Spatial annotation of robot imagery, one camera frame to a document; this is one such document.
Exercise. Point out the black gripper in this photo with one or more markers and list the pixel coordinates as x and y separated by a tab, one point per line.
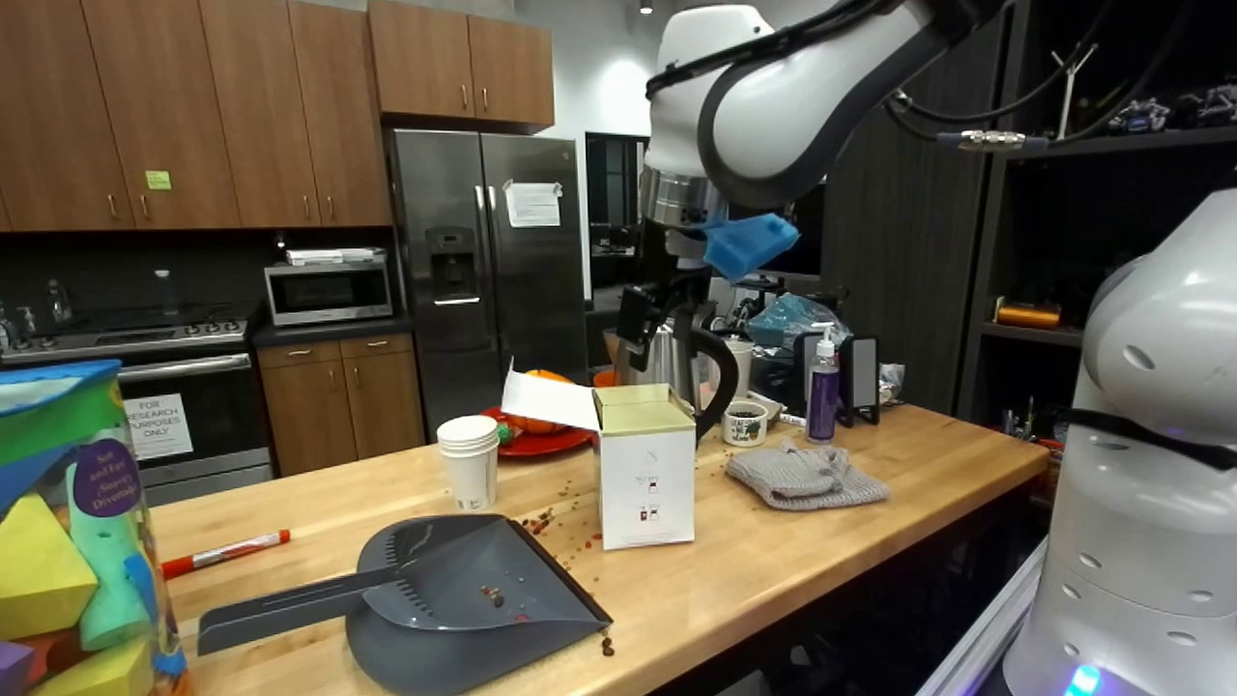
675	270

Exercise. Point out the green and white cardboard box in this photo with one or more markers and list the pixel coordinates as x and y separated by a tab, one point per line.
641	475

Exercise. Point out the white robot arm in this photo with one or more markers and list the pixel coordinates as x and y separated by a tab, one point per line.
774	101

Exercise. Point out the teal crumpled bag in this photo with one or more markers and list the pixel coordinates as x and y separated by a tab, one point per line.
786	318

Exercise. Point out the red plate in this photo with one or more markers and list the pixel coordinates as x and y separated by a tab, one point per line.
541	447

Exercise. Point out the dark computer monitor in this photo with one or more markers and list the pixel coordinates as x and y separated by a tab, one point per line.
808	251

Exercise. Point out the purple pump bottle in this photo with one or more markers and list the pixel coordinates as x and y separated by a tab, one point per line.
824	393

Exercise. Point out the white paper sheet on refrigerator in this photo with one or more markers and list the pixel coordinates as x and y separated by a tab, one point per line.
529	202

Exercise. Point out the black steel refrigerator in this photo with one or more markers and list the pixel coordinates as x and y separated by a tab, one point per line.
485	296

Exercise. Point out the grey knitted cloth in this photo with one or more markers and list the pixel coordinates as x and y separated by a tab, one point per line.
806	475

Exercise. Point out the black upright device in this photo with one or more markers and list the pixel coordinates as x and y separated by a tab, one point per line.
863	381

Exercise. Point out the white paper cup stack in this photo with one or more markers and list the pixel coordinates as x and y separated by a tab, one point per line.
467	464

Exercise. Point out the brown base cabinet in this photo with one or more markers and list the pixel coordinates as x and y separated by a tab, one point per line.
341	399

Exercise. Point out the white tray on microwave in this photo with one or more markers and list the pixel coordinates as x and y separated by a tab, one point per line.
335	255

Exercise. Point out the steel microwave oven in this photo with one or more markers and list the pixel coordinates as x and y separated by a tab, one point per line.
328	296

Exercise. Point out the grey plastic dustpan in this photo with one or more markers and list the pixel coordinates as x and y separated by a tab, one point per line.
448	604

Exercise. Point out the orange flat item on shelf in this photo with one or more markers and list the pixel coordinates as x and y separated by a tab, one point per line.
1028	314

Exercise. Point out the black shelf unit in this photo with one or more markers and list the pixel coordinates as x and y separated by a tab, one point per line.
1028	246

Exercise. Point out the white branched stand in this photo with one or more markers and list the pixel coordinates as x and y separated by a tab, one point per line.
1070	91

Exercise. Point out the red marker pen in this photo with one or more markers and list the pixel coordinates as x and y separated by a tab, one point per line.
226	553

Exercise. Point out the white paper sheet on stove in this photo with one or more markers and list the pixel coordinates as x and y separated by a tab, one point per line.
157	426

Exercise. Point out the blue figure on shelf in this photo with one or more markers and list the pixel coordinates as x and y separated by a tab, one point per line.
1137	116

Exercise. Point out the green sticky note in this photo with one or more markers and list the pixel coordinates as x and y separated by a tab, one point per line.
157	179

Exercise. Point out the black kitchen stove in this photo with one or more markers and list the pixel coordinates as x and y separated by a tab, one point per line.
127	371

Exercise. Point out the jar of coloured foam blocks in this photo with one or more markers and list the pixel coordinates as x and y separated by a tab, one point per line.
61	553

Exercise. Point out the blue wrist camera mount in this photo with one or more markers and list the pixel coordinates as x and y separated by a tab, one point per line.
750	246

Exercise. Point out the small brown wall cabinet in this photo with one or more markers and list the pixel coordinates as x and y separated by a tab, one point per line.
465	61

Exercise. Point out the wide brown wall cabinet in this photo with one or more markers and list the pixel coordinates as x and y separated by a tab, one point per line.
195	101

